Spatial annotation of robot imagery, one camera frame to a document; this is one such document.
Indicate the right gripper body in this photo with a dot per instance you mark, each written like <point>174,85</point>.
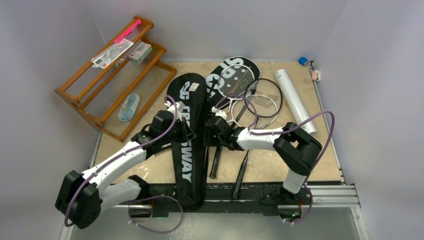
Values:
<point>210,131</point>

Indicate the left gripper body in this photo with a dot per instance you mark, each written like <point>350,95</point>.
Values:
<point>179,134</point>

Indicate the black racket bag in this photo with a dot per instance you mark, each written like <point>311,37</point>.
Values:
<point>189,157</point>
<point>212,78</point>

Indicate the black badminton racket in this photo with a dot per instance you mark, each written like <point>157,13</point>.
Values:
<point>266,87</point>

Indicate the white shuttlecock tube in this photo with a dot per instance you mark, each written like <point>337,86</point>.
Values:
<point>291,95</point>

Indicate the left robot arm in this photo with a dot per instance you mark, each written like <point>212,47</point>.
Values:
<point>84,195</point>

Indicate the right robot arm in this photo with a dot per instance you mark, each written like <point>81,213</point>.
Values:
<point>298,149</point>

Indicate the blue toothbrush blister pack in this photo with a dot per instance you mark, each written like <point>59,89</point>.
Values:
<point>128,108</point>

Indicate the black racket under bag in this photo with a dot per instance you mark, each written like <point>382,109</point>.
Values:
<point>233,82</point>

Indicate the wooden tiered shelf rack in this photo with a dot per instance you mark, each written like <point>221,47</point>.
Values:
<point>97,94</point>

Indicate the small teal white box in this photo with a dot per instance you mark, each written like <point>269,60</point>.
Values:
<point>140,52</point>

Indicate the white packaged card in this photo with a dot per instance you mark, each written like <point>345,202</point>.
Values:
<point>112,53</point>

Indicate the blue small object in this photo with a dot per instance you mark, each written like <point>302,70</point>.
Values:
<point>303,61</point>

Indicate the pink white small object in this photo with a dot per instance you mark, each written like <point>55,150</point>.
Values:
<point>315,75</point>

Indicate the pink pen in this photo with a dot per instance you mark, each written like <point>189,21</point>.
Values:
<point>127,31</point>

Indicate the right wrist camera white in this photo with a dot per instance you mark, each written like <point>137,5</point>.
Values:
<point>219,113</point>

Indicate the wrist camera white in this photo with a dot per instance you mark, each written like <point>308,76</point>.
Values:
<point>176,109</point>
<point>219,113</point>

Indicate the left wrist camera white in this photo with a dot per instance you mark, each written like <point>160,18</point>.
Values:
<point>176,109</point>

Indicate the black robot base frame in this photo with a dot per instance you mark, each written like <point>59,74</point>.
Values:
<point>266,198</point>

